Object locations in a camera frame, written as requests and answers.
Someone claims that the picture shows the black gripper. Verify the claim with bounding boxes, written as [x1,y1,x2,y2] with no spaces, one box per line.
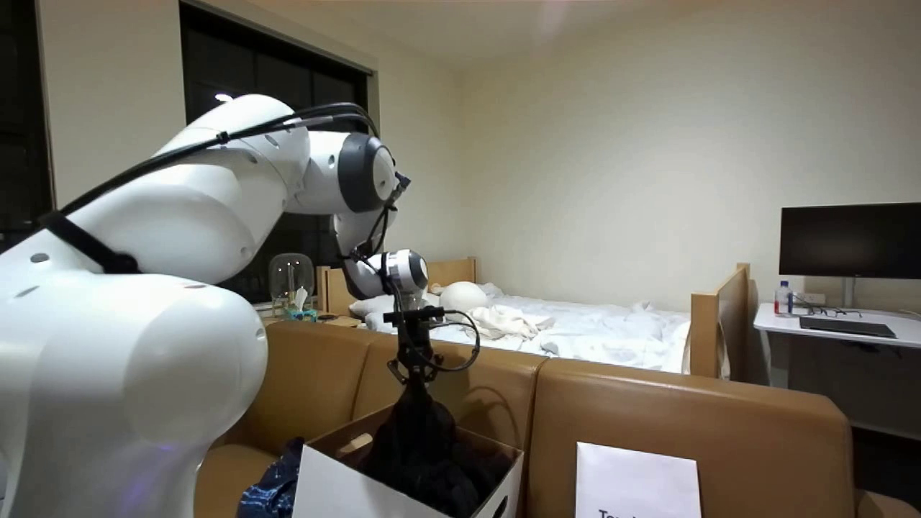
[386,305,444,386]

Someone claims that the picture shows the black cloth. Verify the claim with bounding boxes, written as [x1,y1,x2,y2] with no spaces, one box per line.
[361,386,510,518]

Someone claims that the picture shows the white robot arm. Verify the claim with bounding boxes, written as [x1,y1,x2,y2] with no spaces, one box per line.
[0,95,427,518]

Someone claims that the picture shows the white cardboard box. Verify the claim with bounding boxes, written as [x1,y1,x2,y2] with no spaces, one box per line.
[292,411,523,518]

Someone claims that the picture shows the blue cloth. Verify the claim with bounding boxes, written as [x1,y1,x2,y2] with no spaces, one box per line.
[237,442,302,518]

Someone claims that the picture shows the clear glass jar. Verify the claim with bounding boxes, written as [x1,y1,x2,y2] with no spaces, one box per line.
[267,255,313,318]

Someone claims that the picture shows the white bed with bedding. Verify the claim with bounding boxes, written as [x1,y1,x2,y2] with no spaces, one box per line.
[346,252,690,376]

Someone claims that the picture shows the white paper sign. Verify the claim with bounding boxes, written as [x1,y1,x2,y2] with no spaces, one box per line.
[575,445,702,518]

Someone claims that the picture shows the wooden chair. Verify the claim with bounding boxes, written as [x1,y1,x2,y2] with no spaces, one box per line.
[684,263,762,383]

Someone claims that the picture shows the dark window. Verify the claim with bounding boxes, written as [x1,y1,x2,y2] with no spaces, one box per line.
[179,0,372,305]

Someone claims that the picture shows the plastic water bottle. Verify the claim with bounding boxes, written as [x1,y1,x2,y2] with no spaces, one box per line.
[774,279,795,318]

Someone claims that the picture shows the black keyboard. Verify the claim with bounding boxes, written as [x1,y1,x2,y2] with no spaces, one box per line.
[801,318,896,338]

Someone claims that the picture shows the white desk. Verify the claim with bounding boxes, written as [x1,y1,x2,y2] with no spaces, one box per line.
[755,302,921,442]

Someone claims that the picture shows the black computer monitor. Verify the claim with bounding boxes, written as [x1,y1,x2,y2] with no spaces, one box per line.
[779,203,921,279]

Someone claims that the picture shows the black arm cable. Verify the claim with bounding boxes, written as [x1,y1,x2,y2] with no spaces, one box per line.
[0,99,414,263]

